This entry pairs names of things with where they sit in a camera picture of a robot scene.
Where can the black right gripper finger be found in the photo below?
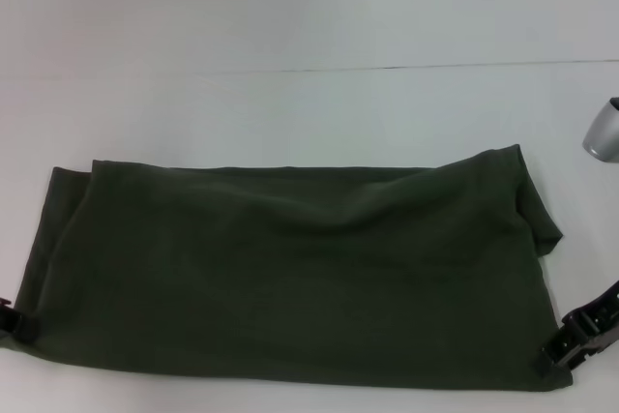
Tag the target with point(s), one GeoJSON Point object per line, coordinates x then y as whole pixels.
{"type": "Point", "coordinates": [585, 321]}

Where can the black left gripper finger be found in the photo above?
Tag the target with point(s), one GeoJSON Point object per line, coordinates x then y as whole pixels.
{"type": "Point", "coordinates": [19, 323]}

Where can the dark green FREE t-shirt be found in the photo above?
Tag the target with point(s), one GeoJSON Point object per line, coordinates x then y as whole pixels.
{"type": "Point", "coordinates": [290, 277]}

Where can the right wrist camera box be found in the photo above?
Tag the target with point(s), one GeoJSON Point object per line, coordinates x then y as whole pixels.
{"type": "Point", "coordinates": [603, 132]}

